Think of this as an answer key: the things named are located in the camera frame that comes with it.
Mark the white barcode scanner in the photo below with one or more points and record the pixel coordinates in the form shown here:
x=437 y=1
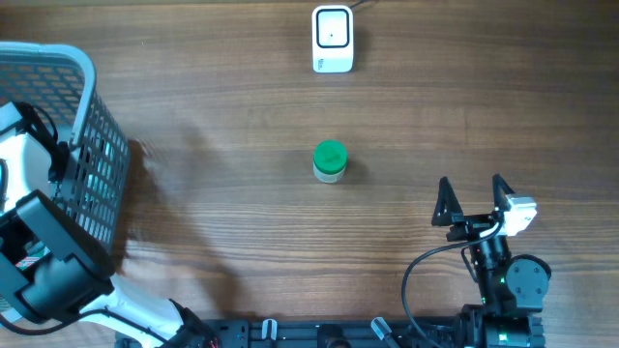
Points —
x=332 y=39

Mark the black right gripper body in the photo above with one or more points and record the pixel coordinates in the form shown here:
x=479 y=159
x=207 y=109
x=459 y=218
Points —
x=471 y=227

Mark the grey plastic shopping basket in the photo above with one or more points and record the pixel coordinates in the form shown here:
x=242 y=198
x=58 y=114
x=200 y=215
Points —
x=61 y=79

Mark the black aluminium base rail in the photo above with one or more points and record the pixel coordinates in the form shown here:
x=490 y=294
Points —
x=377 y=333

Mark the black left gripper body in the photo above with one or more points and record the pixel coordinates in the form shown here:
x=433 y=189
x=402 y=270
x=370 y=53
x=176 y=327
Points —
x=60 y=162

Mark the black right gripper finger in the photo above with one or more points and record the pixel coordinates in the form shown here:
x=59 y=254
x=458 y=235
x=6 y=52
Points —
x=501 y=190
x=447 y=211

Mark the green lidded plastic jar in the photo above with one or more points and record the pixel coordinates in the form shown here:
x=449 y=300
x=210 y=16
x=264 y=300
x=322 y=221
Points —
x=330 y=159

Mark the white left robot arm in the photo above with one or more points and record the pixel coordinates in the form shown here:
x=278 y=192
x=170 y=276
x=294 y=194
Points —
x=53 y=272

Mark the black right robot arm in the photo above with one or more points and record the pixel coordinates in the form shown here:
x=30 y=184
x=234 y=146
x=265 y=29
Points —
x=512 y=287

